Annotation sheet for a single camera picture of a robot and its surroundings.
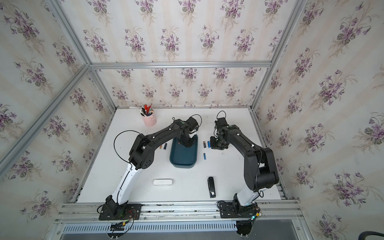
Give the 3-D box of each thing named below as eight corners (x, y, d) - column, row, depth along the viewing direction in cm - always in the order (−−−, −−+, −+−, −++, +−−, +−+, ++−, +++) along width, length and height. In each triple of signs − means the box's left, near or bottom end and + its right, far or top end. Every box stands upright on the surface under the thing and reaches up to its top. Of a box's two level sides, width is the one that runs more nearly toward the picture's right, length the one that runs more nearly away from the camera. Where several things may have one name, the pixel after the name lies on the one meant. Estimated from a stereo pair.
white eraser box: (153, 186, 83) (152, 184, 80) (154, 181, 84) (153, 179, 82) (171, 186, 83) (171, 184, 80) (172, 181, 84) (171, 179, 82)
